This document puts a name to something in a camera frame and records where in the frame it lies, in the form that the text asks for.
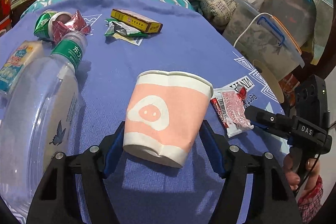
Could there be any person's right hand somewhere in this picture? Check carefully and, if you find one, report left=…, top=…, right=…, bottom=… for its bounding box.
left=282, top=154, right=321, bottom=201

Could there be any blue printed blanket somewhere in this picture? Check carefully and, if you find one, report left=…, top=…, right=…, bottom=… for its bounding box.
left=0, top=0, right=292, bottom=224

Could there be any red orange shopping bag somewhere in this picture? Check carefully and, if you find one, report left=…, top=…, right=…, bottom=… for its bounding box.
left=278, top=73, right=300, bottom=104

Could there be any pink wrapper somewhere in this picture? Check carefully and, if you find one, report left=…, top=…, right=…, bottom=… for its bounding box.
left=50, top=10, right=91, bottom=44

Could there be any upper clear storage bin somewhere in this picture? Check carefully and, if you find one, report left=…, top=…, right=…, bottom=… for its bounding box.
left=260, top=0, right=316, bottom=47

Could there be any lower clear storage bin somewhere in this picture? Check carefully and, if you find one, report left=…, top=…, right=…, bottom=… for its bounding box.
left=223, top=0, right=305, bottom=80

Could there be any clear storage bin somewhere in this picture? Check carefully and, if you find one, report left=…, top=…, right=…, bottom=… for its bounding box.
left=260, top=0, right=316, bottom=47
left=223, top=0, right=305, bottom=80

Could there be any clear plastic water bottle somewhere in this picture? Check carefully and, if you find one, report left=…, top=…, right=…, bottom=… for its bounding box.
left=1, top=31, right=88, bottom=218

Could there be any pink paper cup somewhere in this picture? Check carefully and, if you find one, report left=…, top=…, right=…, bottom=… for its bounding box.
left=123, top=71, right=214, bottom=168

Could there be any crushed green soda can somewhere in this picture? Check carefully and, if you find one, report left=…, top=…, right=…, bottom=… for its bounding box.
left=34, top=9, right=57, bottom=40

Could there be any green silver snack wrapper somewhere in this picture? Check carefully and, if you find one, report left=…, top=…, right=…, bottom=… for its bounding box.
left=104, top=18, right=148, bottom=46

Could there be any yellow small cardboard box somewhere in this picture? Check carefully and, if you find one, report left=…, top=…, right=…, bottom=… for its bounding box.
left=110, top=9, right=163, bottom=34

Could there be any red gift box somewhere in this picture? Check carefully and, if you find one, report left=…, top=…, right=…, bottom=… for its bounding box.
left=0, top=0, right=11, bottom=35

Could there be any blue white sponge pack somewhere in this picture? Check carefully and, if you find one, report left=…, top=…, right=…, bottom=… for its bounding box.
left=1, top=40, right=44, bottom=97

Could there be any white charging cable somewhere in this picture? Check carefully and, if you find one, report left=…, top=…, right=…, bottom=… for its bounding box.
left=233, top=12, right=275, bottom=47

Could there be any white red wrapper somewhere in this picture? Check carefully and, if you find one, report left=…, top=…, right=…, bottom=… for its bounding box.
left=210, top=84, right=254, bottom=138

